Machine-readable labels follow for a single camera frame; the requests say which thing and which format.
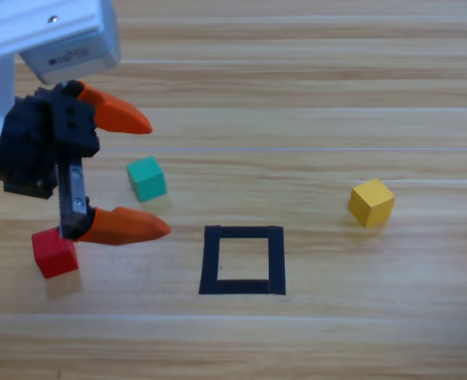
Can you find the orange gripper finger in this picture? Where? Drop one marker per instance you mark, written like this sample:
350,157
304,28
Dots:
130,227

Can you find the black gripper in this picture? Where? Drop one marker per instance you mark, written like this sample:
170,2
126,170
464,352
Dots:
27,142

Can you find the green wooden block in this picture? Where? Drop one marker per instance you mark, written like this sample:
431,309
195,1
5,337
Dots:
146,180

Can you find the red wooden block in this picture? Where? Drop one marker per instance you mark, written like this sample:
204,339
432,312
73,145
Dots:
55,257

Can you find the yellow wooden block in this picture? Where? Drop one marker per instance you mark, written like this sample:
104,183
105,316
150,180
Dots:
370,204

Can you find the black tape square outline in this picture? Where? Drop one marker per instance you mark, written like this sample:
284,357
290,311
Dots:
209,261

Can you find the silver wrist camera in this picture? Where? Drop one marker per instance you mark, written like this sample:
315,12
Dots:
75,55

